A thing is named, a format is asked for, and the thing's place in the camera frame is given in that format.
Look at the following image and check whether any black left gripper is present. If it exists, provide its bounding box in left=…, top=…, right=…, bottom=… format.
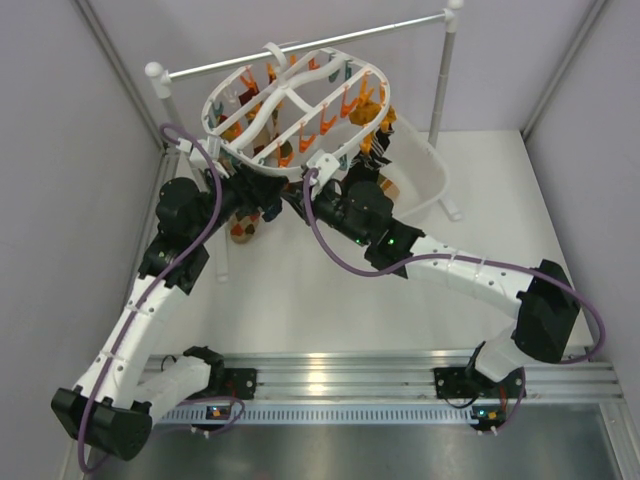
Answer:
left=190, top=159, right=287, bottom=243

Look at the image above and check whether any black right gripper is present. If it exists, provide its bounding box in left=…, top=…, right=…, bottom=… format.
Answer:
left=281, top=182, right=371, bottom=249

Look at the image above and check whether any white round sock hanger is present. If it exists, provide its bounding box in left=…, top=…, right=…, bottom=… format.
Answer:
left=201, top=43, right=391, bottom=181

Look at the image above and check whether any striped maroon green sock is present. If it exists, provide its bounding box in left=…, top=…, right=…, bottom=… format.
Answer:
left=377, top=173, right=400, bottom=202

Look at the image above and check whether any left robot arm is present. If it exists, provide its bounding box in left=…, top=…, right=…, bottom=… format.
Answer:
left=51, top=167, right=287, bottom=461

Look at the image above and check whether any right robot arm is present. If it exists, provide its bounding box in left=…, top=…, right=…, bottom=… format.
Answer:
left=302, top=170, right=580, bottom=397

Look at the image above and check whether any black white striped sock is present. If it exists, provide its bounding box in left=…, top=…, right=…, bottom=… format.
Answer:
left=347, top=128, right=395, bottom=181

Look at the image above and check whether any white plastic basin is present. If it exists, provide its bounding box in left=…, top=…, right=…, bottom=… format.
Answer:
left=303, top=114, right=450, bottom=224

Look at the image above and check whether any white rack foot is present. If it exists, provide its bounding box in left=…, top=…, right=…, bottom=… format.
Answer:
left=214, top=233, right=230, bottom=283

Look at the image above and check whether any mustard yellow sock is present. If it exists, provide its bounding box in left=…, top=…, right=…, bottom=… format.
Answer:
left=349, top=100, right=397, bottom=135

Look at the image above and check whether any grey metal rack pole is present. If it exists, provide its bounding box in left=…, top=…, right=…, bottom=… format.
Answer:
left=159, top=84, right=201, bottom=181

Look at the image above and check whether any grey horizontal rack bar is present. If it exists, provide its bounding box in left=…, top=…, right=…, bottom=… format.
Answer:
left=144, top=1, right=464, bottom=99

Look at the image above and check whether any right grey rack pole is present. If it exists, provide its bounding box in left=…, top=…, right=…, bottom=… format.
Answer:
left=428, top=19, right=457, bottom=147

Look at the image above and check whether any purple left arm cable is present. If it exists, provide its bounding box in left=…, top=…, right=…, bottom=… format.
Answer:
left=77, top=122, right=246, bottom=474

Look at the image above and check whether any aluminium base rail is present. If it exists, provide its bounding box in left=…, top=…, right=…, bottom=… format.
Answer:
left=162, top=351, right=623, bottom=432

